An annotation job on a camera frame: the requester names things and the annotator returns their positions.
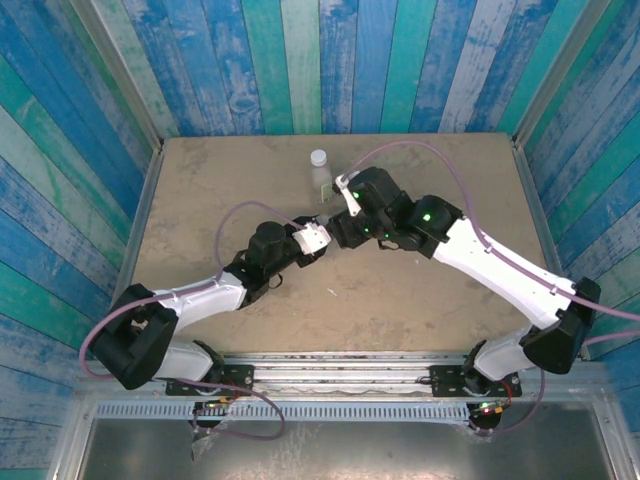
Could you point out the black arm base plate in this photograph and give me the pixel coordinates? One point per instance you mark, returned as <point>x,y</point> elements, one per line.
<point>240,375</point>
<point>445,377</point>

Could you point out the aluminium table edge rail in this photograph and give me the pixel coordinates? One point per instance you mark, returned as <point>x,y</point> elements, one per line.
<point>542,225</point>
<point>137,225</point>

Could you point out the clear wide-neck plastic bottle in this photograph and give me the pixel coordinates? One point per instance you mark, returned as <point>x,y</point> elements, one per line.
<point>320,180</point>

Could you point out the steel sheet panel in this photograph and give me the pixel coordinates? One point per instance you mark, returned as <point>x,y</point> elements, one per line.
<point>350,450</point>

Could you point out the aluminium corner post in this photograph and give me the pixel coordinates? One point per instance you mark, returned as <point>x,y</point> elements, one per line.
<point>120,75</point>
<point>560,75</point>

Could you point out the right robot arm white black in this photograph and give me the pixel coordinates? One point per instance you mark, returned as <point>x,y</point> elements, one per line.
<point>500,270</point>

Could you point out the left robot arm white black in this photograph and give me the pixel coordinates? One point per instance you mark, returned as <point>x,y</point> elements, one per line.
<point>210,300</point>

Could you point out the small circuit board with LEDs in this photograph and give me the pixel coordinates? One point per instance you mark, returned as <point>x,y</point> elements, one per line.
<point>487,409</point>
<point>215,402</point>

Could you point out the long aluminium mounting rail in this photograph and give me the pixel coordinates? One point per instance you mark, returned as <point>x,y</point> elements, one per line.
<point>340,375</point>

